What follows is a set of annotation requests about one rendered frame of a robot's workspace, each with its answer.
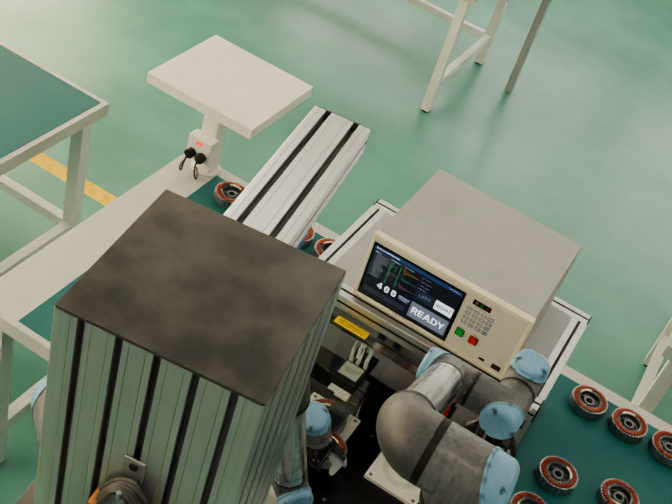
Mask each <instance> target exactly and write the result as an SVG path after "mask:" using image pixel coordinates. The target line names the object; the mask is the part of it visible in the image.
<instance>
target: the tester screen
mask: <svg viewBox="0 0 672 504"><path fill-rule="evenodd" d="M377 281H380V282H381V283H383V284H385V285H387V286H388V287H390V288H392V289H393V290H395V291H397V292H398V294H397V297H396V299H394V298H393V297H391V296H389V295H388V294H386V293H384V292H382V291H381V290H379V289H377V288H376V287H375V286H376V283H377ZM364 284H366V285H368V286H370V287H371V288H373V289H375V290H376V291H378V292H380V293H382V294H383V295H385V296H387V297H389V298H390V299H392V300H394V301H395V302H397V303H399V304H401V305H402V306H404V307H405V308H404V311H401V310H400V309H398V308H396V307H394V306H393V305H391V304H389V303H388V302H386V301H384V300H382V299H381V298H379V297H377V296H376V295H374V294H372V293H370V292H369V291H367V290H365V289H364V288H363V285H364ZM417 289H419V290H421V291H422V292H424V293H426V294H428V295H429V296H431V297H433V298H435V299H436V300H438V301H440V302H442V303H443V304H445V305H447V306H449V307H450V308H452V309H454V312H453V314H452V316H451V318H449V317H447V316H445V315H443V314H442V313H440V312H438V311H437V310H435V309H433V308H431V307H430V306H428V305H426V304H424V303H423V302H421V301H419V300H418V299H416V298H414V296H415V294H416V292H417ZM360 290H362V291H363V292H365V293H367V294H368V295H370V296H372V297H373V298H375V299H377V300H379V301H380V302H382V303H384V304H385V305H387V306H389V307H391V308H392V309H394V310H396V311H397V312H399V313H401V314H403V315H404V316H406V317H408V318H409V319H411V320H413V321H415V322H416V323H418V324H420V325H421V326H423V327H425V328H427V329H428V330H430V331H432V332H433V333H435V334H437V335H438V336H440V337H442V338H443V336H444V334H445V332H446V330H447V328H448V326H449V324H448V326H447V328H446V330H445V332H444V334H443V336H442V335H440V334H438V333H437V332H435V331H433V330H431V329H430V328H428V327H426V326H425V325H423V324H421V323H419V322H418V321H416V320H414V319H413V318H411V317H409V316H407V315H406V314H407V312H408V310H409V307H410V305H411V302H412V301H414V302H415V303H417V304H419V305H421V306H422V307H424V308H426V309H427V310H429V311H431V312H433V313H434V314H436V315H438V316H439V317H441V318H443V319H445V320H446V321H448V322H449V323H450V321H451V319H452V317H453V315H454V313H455V310H456V308H457V306H458V304H459V302H460V300H461V297H462V295H463V294H462V293H460V292H458V291H457V290H455V289H453V288H451V287H450V286H448V285H446V284H444V283H443V282H441V281H439V280H437V279H436V278H434V277H432V276H430V275H429V274H427V273H425V272H423V271H422V270H420V269H418V268H416V267H414V266H413V265H411V264H409V263H407V262H406V261H404V260H402V259H400V258H399V257H397V256H395V255H393V254H392V253H390V252H388V251H386V250H385V249H383V248H381V247H379V246H378V245H376V247H375V249H374V252H373V255H372V257H371V260H370V263H369V265H368V268H367V271H366V274H365V276H364V279H363V282H362V284H361V287H360Z"/></svg>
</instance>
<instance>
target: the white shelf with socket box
mask: <svg viewBox="0 0 672 504"><path fill-rule="evenodd" d="M146 82H147V83H149V84H151V85H153V86H155V87H156V88H158V89H160V90H162V91H163V92H165V93H167V94H169V95H171V96H172V97H174V98H176V99H178V100H180V101H181V102H183V103H185V104H187V105H188V106H190V107H192V108H194V109H196V110H197V111H199V112H201V113H203V114H204V119H203V124H202V129H201V130H199V129H195V130H194V131H192V132H191V133H190V134H189V139H188V144H187V149H186V150H185V151H184V154H185V158H184V159H183V160H182V161H181V163H180V164H179V167H178V168H179V171H181V170H182V168H183V165H184V162H185V160H186V159H187V158H189V159H191V158H192V159H194V160H193V161H192V163H191V169H192V170H193V175H194V179H195V180H196V179H197V178H198V175H200V176H203V177H215V176H217V175H218V174H219V173H220V170H221V168H220V165H219V160H220V155H221V151H222V146H223V142H224V137H225V133H226V128H227V127H228V128H230V129H231V130H233V131H235V132H237V133H238V134H240V135H242V136H244V137H246V138H247V139H249V140H250V139H252V138H253V137H254V136H256V135H257V134H259V133H260V132H261V131H263V130H264V129H265V128H267V127H268V126H270V125H271V124H272V123H274V122H275V121H277V120H278V119H279V118H281V117H282V116H284V115H285V114H286V113H288V112H289V111H291V110H292V109H293V108H295V107H296V106H298V105H299V104H300V103H302V102H303V101H305V100H306V99H307V98H309V97H310V96H311V94H312V90H313V86H311V85H309V84H307V83H305V82H303V81H301V80H299V79H298V78H296V77H294V76H292V75H290V74H288V73H286V72H285V71H283V70H281V69H279V68H277V67H275V66H273V65H271V64H270V63H268V62H266V61H264V60H262V59H260V58H258V57H257V56H255V55H253V54H251V53H249V52H247V51H245V50H243V49H242V48H240V47H238V46H236V45H234V44H232V43H230V42H229V41H227V40H225V39H223V38H221V37H219V36H217V35H214V36H213V37H211V38H209V39H207V40H205V41H204V42H202V43H200V44H198V45H196V46H194V47H193V48H191V49H189V50H187V51H185V52H184V53H182V54H180V55H178V56H176V57H174V58H173V59H171V60H169V61H167V62H165V63H164V64H162V65H160V66H158V67H156V68H154V69H153V70H151V71H149V72H148V74H147V80H146ZM180 167H181V168H180ZM195 173H196V175H195Z"/></svg>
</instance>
